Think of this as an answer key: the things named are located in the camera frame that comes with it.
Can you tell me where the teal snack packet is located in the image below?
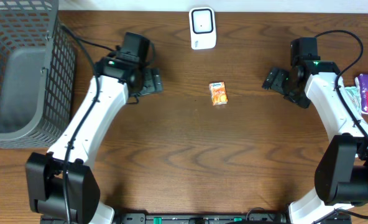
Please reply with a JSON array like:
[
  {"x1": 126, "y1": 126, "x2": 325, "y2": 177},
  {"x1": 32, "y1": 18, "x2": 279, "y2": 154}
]
[{"x1": 345, "y1": 86, "x2": 362, "y2": 114}]

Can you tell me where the orange white snack packet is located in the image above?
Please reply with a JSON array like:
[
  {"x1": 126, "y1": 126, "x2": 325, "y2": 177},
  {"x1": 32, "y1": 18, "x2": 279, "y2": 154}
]
[{"x1": 209, "y1": 82, "x2": 228, "y2": 106}]

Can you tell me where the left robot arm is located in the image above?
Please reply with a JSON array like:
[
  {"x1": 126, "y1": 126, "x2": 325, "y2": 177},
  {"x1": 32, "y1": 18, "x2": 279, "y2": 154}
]
[{"x1": 25, "y1": 32, "x2": 163, "y2": 223}]

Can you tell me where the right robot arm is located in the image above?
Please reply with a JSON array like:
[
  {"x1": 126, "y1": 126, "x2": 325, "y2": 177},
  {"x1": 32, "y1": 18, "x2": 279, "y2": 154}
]
[{"x1": 262, "y1": 37, "x2": 368, "y2": 223}]

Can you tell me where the white barcode scanner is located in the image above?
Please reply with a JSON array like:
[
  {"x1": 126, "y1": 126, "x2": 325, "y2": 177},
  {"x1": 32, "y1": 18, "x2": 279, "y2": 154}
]
[{"x1": 188, "y1": 7, "x2": 217, "y2": 50}]

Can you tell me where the grey plastic mesh basket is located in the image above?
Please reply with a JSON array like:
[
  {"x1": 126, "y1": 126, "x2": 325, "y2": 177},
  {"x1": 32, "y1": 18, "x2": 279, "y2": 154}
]
[{"x1": 0, "y1": 0, "x2": 76, "y2": 149}]

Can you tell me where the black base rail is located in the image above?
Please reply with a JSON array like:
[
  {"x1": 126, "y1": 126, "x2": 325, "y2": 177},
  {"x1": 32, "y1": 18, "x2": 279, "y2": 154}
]
[{"x1": 40, "y1": 212, "x2": 352, "y2": 224}]

